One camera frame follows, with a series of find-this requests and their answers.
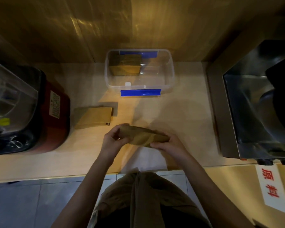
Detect white sign with red print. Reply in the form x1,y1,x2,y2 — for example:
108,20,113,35
255,163,285,215

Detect black pot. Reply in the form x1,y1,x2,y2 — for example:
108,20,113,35
265,54,285,146

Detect clear plastic box blue clips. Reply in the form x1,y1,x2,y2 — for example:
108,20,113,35
104,49,176,97

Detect clear plastic blender cover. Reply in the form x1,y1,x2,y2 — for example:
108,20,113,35
0,57,42,131

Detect person's left forearm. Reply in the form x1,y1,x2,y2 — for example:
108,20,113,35
51,153,120,228

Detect bundle of brown paper bags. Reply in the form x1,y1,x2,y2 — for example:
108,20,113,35
118,124,170,148

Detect stack of paper bags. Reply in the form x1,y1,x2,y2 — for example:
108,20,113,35
73,106,113,130
109,54,143,77

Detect person's khaki trousers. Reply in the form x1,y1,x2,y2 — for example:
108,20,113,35
88,172,212,228

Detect person's left hand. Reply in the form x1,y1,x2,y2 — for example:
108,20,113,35
100,123,134,162

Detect stainless steel sink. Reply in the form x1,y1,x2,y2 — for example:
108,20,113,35
206,40,285,162

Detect person's right forearm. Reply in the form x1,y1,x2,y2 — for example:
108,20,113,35
177,159,255,228

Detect person's right hand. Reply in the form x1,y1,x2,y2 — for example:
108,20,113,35
149,134,193,165

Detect light wooden cabinet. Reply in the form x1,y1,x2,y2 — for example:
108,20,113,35
204,163,285,228

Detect red and black blender base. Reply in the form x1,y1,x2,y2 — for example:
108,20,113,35
0,66,71,155

